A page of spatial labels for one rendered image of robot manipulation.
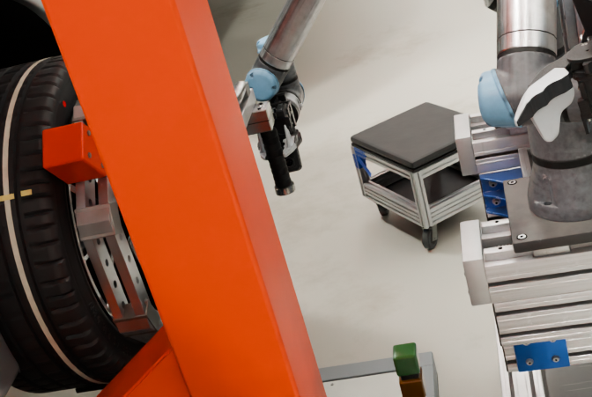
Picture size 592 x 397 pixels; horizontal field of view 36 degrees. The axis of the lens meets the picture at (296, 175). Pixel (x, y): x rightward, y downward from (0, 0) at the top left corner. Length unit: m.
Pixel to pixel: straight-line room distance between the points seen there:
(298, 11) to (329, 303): 1.27
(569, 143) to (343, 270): 1.77
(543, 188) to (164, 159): 0.63
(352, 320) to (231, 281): 1.63
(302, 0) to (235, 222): 0.84
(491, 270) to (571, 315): 0.16
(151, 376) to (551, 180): 0.68
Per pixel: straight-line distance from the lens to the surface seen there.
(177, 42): 1.13
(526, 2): 1.22
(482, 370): 2.57
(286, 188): 1.97
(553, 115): 0.95
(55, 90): 1.71
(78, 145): 1.55
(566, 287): 1.58
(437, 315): 2.81
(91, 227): 1.60
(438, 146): 3.03
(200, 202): 1.21
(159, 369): 1.39
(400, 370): 1.56
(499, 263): 1.55
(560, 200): 1.50
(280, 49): 2.01
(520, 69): 1.18
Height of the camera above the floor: 1.57
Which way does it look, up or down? 24 degrees down
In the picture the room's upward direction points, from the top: 16 degrees counter-clockwise
